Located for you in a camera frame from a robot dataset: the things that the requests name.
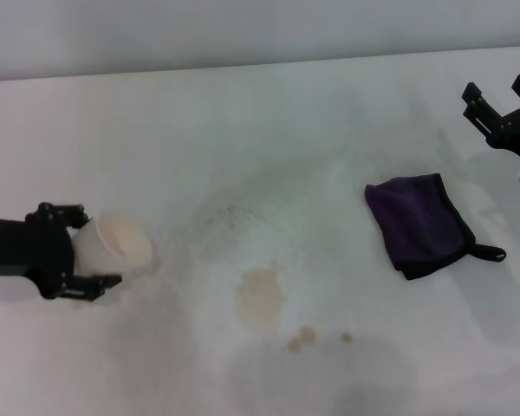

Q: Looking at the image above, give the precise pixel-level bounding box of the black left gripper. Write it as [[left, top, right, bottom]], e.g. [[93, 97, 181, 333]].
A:
[[0, 201, 124, 302]]

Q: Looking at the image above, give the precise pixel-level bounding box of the white paper cup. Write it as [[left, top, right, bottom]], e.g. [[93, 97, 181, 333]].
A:
[[71, 211, 153, 278]]

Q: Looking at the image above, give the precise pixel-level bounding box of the purple rag with black trim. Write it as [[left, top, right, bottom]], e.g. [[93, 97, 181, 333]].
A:
[[363, 172, 507, 282]]

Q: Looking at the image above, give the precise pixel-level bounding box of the large brown water stain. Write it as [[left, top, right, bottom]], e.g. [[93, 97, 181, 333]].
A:
[[236, 266, 287, 335]]

